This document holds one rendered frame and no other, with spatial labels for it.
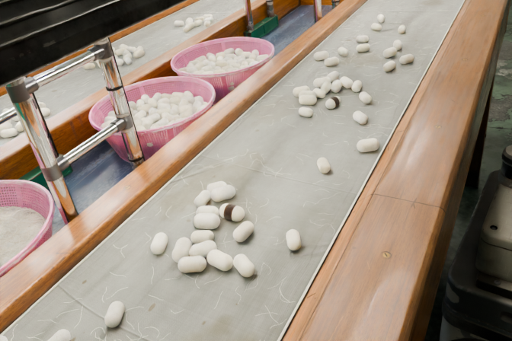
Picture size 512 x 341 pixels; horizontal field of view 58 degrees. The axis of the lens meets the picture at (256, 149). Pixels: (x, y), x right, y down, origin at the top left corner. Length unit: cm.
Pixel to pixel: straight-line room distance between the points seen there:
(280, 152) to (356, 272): 32
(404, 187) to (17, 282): 51
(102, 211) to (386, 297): 41
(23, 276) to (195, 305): 22
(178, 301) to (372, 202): 28
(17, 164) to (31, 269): 36
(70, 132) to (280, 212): 54
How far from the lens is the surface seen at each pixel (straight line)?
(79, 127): 106
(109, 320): 57
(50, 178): 69
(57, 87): 132
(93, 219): 70
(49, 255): 67
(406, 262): 56
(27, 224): 82
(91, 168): 101
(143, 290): 60
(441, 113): 86
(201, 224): 65
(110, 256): 67
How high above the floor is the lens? 116
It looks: 31 degrees down
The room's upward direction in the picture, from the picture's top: 8 degrees counter-clockwise
